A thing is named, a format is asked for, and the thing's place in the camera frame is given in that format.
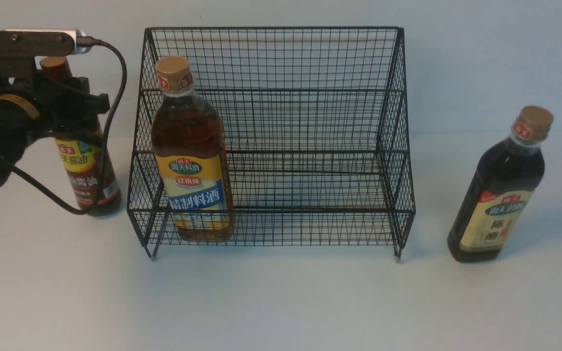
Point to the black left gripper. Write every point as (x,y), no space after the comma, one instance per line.
(50,108)

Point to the black wire mesh shelf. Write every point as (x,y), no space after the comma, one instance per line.
(316,130)

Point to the dark soy sauce bottle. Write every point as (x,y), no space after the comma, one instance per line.
(89,172)

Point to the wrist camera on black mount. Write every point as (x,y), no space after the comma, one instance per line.
(20,46)

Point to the amber cooking wine bottle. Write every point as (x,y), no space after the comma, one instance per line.
(189,146)

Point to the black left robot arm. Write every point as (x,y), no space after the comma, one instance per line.
(12,148)

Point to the dark vinegar bottle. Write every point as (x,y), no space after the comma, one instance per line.
(505,179)

